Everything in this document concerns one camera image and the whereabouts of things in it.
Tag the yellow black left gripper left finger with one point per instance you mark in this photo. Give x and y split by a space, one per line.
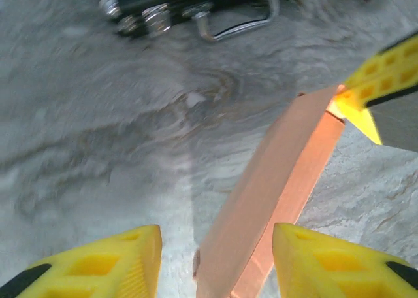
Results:
98 265

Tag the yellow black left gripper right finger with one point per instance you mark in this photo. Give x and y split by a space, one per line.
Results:
326 265

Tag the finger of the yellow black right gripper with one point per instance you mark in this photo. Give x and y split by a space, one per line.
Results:
382 76
392 125

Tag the brown paper box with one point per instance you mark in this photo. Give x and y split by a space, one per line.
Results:
261 187

